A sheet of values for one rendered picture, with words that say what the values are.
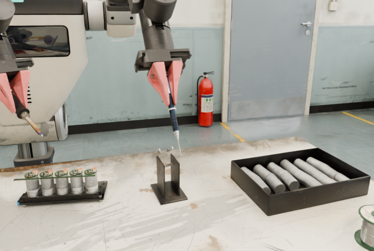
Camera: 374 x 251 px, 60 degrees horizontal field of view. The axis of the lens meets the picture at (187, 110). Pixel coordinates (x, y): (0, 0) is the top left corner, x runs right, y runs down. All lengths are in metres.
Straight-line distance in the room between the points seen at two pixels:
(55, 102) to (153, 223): 0.54
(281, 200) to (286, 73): 3.14
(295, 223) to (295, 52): 3.19
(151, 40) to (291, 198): 0.40
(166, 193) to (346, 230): 0.34
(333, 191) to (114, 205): 0.43
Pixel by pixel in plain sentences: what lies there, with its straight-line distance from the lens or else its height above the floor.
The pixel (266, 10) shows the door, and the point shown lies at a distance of 3.54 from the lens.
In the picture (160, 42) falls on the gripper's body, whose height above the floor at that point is 1.06.
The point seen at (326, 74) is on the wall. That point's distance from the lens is 4.10.
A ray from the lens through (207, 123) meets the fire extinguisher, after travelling 3.32.
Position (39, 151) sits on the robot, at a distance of 1.13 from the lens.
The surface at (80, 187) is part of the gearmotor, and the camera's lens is 0.69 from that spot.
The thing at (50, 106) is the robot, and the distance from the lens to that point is 1.03.
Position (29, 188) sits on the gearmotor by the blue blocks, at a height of 0.79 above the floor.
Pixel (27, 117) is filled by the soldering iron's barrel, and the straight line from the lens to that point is 0.72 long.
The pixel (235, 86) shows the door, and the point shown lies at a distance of 3.48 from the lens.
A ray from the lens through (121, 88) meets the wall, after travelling 3.24.
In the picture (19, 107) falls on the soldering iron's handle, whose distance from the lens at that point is 0.73.
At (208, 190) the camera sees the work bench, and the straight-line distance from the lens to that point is 0.72.
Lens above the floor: 1.11
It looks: 16 degrees down
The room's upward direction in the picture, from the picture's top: straight up
